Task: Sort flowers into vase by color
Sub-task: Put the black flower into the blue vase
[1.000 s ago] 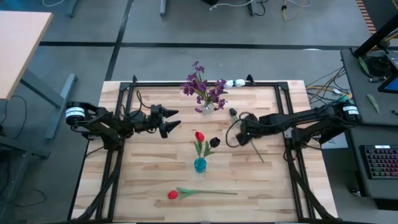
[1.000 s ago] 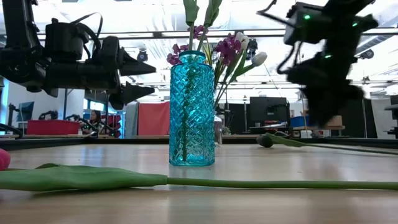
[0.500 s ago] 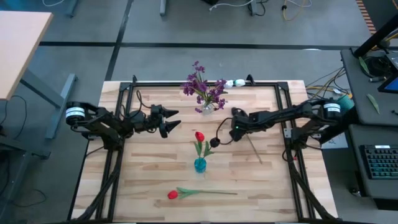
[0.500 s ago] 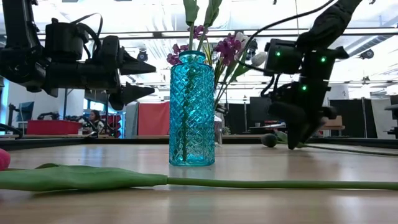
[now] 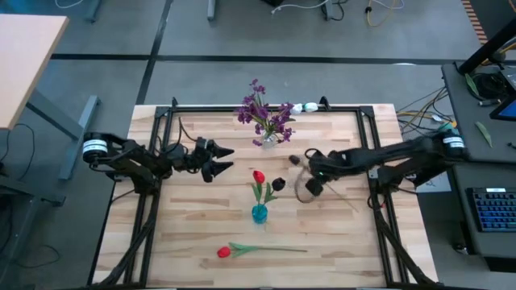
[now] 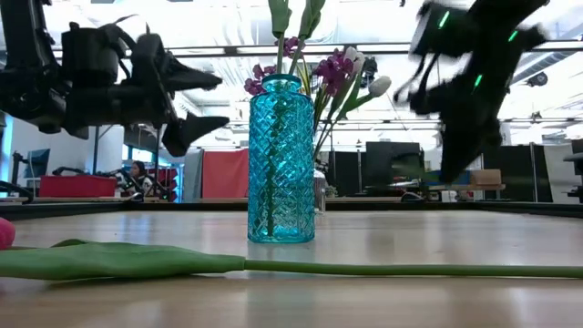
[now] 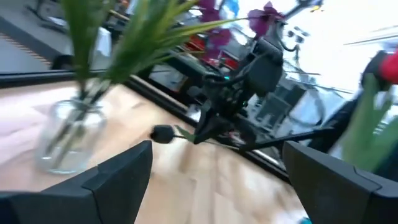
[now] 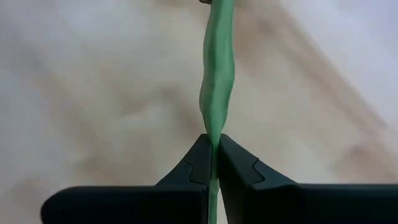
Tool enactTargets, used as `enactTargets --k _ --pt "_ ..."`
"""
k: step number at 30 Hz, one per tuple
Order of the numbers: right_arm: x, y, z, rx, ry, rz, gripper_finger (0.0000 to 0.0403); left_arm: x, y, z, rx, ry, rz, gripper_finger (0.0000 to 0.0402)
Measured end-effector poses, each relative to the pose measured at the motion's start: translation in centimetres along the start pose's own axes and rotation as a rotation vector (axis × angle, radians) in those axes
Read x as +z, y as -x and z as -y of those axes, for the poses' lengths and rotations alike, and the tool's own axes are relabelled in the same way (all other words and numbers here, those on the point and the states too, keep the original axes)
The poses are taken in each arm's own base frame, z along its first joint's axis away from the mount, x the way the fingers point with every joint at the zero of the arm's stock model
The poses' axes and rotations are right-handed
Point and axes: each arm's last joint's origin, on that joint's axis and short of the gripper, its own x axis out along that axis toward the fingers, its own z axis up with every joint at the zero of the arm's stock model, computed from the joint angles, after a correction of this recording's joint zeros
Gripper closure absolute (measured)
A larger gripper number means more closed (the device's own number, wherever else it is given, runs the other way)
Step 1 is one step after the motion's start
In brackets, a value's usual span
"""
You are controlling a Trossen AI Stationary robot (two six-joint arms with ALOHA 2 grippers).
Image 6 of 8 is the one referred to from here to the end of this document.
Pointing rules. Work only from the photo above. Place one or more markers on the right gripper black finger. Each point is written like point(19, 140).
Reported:
point(464, 141)
point(421, 99)

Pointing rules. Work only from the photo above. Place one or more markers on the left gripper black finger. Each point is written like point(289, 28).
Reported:
point(191, 77)
point(187, 134)

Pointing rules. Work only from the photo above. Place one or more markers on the white artificial tulip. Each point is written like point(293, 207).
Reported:
point(380, 85)
point(353, 55)

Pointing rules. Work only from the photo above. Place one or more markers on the small purple flower sprig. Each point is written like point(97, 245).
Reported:
point(255, 85)

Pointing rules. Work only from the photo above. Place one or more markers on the large purple flower bunch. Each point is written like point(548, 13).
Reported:
point(334, 68)

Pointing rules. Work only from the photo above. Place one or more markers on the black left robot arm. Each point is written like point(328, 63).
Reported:
point(23, 91)

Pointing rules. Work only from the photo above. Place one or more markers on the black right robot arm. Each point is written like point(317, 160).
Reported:
point(510, 7)

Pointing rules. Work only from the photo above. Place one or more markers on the black background robot arm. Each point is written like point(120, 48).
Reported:
point(68, 171)

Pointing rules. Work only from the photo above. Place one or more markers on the blue patterned glass vase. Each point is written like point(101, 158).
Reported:
point(281, 159)

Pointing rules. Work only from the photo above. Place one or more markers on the clear glass vase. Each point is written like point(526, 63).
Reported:
point(320, 191)

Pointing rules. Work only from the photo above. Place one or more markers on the blue plastic bin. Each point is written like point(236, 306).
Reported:
point(462, 177)

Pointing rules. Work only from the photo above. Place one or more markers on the grey partition panel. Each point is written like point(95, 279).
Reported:
point(193, 175)

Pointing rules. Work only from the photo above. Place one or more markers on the cardboard box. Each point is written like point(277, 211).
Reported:
point(486, 177)

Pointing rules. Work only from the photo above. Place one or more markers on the wooden background table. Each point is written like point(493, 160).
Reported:
point(478, 187)

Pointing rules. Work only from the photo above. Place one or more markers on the orange partition panel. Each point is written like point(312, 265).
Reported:
point(225, 173)

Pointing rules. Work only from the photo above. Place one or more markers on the white cup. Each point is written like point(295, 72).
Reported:
point(448, 196)

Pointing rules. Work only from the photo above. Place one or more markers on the black partition panel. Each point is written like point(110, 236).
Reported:
point(346, 173)
point(519, 168)

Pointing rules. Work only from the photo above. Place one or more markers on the person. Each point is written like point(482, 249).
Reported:
point(139, 175)

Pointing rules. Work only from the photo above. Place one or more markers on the black computer monitor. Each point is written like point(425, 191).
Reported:
point(387, 155)

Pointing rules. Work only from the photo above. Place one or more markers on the red box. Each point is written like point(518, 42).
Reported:
point(77, 187)

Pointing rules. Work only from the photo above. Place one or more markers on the small blue-lit monitor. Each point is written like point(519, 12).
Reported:
point(38, 161)

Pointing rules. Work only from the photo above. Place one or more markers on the small green plant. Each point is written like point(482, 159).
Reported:
point(331, 191)

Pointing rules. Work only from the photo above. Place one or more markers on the wall-mounted black screen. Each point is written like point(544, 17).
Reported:
point(141, 139)

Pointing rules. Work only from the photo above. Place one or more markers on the black overhead rig camera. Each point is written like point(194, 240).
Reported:
point(370, 68)

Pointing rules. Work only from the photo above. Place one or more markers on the black ceiling camera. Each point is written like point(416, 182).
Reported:
point(538, 79)

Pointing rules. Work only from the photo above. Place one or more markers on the silver ceiling duct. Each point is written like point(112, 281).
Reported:
point(542, 59)

